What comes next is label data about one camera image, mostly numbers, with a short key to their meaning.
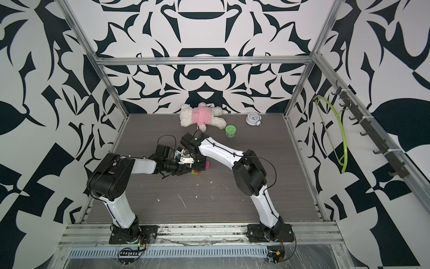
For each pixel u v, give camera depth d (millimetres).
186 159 798
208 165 847
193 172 913
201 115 1079
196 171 908
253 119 1142
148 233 743
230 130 1053
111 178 498
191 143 672
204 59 908
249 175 526
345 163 662
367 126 556
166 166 821
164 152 810
